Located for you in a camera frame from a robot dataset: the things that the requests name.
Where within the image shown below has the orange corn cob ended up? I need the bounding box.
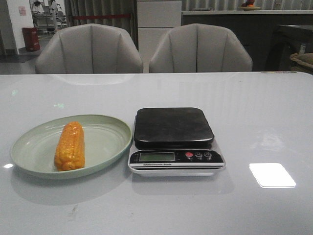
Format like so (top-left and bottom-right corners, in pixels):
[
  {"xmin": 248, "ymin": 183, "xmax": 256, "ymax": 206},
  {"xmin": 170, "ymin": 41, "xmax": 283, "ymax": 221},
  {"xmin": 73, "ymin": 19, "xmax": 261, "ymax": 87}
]
[{"xmin": 54, "ymin": 121, "xmax": 85, "ymax": 171}]

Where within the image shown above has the black electronic kitchen scale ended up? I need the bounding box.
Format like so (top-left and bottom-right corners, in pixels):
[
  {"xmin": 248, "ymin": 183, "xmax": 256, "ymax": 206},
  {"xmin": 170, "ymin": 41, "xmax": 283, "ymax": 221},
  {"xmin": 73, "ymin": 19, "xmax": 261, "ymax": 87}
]
[{"xmin": 128, "ymin": 107, "xmax": 226, "ymax": 177}]

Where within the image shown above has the right grey upholstered chair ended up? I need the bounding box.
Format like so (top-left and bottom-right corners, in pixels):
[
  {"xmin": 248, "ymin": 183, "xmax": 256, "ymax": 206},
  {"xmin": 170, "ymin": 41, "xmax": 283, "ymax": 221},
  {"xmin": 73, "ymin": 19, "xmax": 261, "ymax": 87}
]
[{"xmin": 149, "ymin": 23, "xmax": 253, "ymax": 73}]

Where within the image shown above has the grey upholstered chair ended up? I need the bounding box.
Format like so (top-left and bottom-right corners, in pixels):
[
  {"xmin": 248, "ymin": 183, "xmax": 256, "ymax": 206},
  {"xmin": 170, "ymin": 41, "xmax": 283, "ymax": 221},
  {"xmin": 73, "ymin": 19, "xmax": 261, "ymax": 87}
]
[
  {"xmin": 149, "ymin": 23, "xmax": 253, "ymax": 73},
  {"xmin": 35, "ymin": 23, "xmax": 143, "ymax": 74}
]

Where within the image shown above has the left grey upholstered chair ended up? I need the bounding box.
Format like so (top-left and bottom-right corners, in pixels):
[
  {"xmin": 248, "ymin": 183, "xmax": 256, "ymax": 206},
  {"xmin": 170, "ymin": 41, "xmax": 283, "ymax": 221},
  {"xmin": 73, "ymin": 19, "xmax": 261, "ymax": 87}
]
[{"xmin": 35, "ymin": 23, "xmax": 143, "ymax": 74}]

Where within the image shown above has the white drawer cabinet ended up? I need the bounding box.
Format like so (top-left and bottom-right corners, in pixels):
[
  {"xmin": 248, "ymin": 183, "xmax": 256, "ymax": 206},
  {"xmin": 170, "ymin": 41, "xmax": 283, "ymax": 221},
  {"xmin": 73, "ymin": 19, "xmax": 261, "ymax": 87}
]
[{"xmin": 136, "ymin": 0, "xmax": 182, "ymax": 60}]

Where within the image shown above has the pale green plate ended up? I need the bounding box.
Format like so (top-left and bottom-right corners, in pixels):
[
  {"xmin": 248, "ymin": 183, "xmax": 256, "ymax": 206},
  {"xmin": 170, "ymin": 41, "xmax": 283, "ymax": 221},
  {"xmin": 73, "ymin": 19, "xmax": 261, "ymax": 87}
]
[{"xmin": 11, "ymin": 115, "xmax": 132, "ymax": 180}]

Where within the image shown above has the dark counter with white top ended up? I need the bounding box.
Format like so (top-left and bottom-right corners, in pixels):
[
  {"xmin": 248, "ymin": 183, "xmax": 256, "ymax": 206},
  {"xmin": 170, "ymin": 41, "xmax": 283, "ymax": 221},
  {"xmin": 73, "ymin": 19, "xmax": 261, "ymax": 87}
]
[{"xmin": 182, "ymin": 10, "xmax": 313, "ymax": 71}]

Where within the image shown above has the fruit bowl on counter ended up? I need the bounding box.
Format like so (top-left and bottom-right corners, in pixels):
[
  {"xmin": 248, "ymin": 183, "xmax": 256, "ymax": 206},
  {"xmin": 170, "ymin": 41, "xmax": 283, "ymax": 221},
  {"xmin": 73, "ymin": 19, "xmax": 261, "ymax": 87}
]
[{"xmin": 238, "ymin": 0, "xmax": 261, "ymax": 11}]

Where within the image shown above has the dark side table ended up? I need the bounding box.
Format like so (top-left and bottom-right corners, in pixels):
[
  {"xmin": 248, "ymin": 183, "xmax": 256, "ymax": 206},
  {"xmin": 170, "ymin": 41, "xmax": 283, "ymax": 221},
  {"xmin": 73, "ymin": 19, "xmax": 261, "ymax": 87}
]
[{"xmin": 265, "ymin": 25, "xmax": 313, "ymax": 71}]

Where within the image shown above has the tan cushion at right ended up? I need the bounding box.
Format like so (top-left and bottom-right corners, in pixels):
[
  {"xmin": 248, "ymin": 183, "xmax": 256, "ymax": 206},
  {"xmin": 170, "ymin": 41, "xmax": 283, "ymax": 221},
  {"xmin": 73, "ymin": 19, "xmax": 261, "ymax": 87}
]
[{"xmin": 290, "ymin": 53, "xmax": 313, "ymax": 74}]

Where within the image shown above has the pink wall notice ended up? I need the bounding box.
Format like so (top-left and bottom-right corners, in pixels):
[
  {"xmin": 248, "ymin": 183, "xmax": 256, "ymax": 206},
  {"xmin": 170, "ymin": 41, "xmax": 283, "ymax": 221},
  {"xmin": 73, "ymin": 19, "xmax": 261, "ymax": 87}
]
[{"xmin": 18, "ymin": 6, "xmax": 26, "ymax": 16}]

